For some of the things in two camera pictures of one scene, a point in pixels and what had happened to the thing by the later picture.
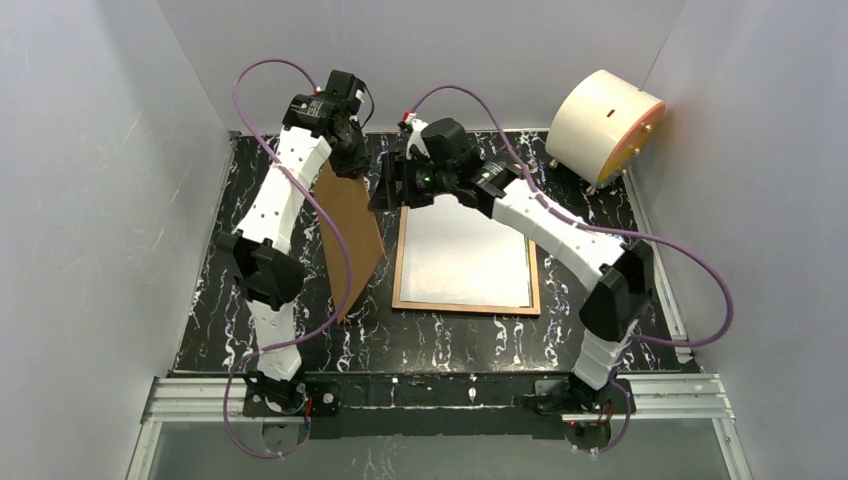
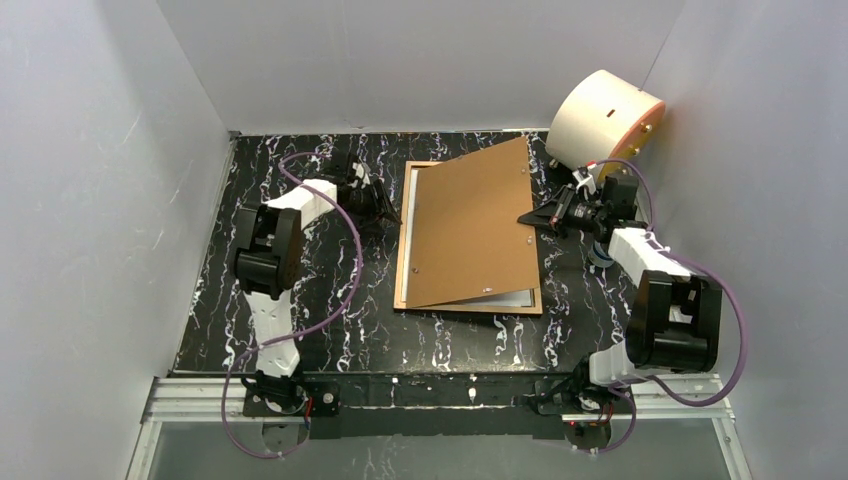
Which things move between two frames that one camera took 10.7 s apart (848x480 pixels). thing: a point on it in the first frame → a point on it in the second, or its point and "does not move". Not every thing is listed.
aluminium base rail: [689, 398] does not move
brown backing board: [351, 202] → [465, 238]
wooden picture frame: [400, 254] does not move
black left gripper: [351, 154] → [370, 201]
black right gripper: [385, 183] → [559, 211]
